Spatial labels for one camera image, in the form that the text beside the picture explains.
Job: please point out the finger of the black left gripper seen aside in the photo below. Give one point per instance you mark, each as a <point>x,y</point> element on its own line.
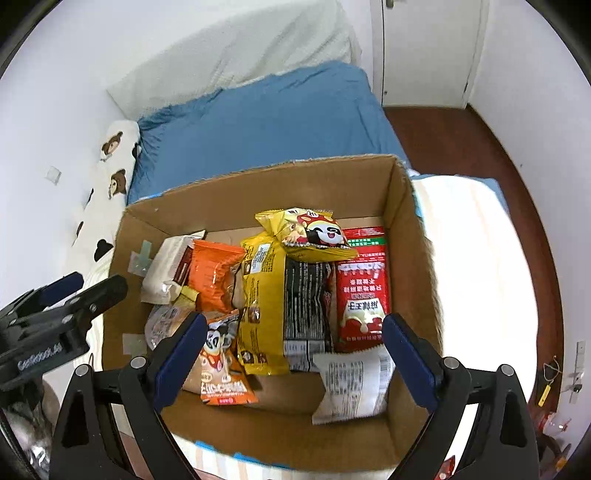
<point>83,295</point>

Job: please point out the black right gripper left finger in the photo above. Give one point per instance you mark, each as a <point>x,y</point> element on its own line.
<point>87,443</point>

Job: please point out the brown cardboard box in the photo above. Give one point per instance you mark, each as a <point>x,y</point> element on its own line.
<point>277,429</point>

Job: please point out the yellow chocolate snack bag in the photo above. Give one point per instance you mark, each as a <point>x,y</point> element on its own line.
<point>260,331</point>

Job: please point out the white wall socket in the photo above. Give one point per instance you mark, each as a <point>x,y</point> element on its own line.
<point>53,175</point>

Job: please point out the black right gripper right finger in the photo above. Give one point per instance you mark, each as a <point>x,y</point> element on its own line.
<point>502,441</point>

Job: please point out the orange panda snack bag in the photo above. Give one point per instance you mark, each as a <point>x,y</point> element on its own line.
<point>217,376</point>

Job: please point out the white bear print pillow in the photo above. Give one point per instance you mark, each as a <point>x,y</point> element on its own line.
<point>106,201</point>

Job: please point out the white snack packet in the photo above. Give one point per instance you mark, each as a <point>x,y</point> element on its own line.
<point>356,384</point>

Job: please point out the red snack bag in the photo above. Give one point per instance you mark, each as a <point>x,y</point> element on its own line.
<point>363,291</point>

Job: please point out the yellow panda snack bag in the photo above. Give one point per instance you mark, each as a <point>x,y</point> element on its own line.
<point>306,235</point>

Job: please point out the striped cat print blanket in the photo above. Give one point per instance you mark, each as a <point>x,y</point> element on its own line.
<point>488,310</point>

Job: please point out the white padded headboard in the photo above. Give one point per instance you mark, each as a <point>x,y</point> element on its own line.
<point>236,51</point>

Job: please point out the white door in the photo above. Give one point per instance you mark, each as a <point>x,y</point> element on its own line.
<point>427,52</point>

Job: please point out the black snack bag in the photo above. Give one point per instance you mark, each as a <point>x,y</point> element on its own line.
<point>306,308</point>

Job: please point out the blue pillow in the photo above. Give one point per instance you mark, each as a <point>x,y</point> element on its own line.
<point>312,112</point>

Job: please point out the cream snack packet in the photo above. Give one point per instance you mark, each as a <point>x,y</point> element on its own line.
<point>169,270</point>

